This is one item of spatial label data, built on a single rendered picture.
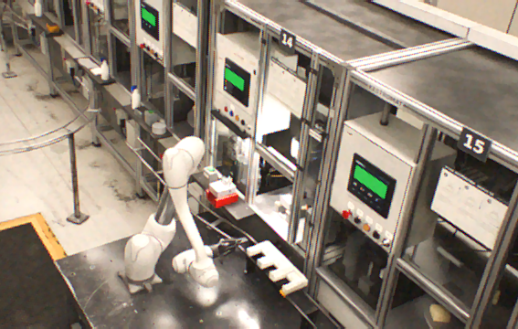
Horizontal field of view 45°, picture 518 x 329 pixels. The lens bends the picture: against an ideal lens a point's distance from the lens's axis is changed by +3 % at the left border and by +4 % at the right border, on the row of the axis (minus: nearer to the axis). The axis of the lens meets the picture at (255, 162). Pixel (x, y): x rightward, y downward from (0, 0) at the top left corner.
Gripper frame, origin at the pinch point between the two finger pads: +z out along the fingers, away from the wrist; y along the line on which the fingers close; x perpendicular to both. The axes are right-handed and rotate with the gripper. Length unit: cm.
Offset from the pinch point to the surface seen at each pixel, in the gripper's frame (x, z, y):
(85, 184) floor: 217, -11, -88
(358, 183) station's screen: -60, 17, 70
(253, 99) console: 27, 20, 72
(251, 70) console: 31, 20, 87
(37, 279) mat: 120, -80, -87
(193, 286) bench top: 0.2, -29.4, -19.8
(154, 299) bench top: 2, -51, -20
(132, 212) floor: 162, 6, -88
